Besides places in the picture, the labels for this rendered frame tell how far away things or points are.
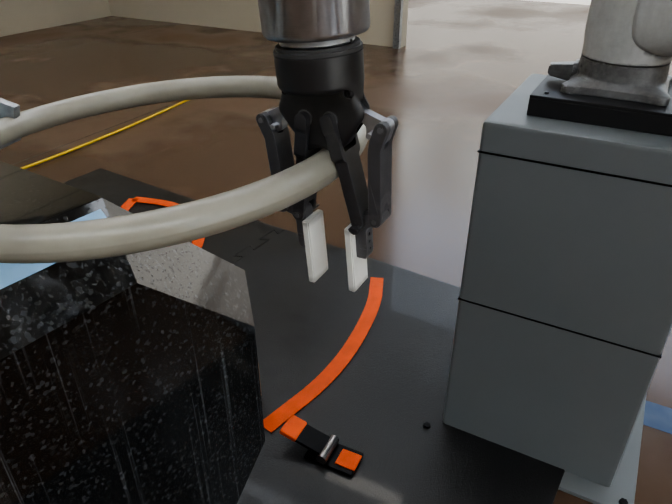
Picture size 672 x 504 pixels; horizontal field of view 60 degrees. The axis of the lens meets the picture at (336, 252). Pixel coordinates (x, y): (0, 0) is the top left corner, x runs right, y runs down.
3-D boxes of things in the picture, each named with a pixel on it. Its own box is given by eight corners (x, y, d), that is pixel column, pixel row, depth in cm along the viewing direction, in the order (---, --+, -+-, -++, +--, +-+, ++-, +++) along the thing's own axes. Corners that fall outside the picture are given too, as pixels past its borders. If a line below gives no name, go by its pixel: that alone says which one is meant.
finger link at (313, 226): (307, 222, 56) (301, 221, 56) (314, 283, 59) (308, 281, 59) (323, 209, 58) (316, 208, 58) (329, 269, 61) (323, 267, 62)
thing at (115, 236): (-240, 254, 50) (-261, 223, 49) (91, 97, 91) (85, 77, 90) (295, 290, 38) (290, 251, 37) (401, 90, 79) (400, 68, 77)
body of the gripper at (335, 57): (382, 30, 49) (386, 137, 53) (297, 30, 52) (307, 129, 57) (340, 48, 43) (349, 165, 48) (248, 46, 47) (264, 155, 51)
